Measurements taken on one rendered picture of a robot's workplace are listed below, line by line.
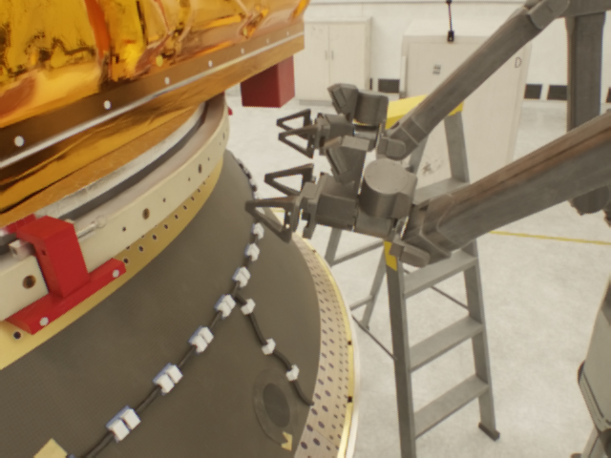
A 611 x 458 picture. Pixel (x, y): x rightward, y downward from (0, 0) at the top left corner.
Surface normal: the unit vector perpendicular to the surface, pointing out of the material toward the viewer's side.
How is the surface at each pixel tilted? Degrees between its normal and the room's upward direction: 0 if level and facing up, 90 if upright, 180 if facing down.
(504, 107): 90
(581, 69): 86
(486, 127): 90
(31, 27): 93
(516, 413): 0
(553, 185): 113
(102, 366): 62
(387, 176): 29
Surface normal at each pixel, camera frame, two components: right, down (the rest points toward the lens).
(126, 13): 0.41, 0.43
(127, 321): 0.78, -0.26
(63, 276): 0.87, 0.20
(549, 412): -0.04, -0.88
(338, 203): -0.20, 0.46
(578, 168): -0.42, 0.74
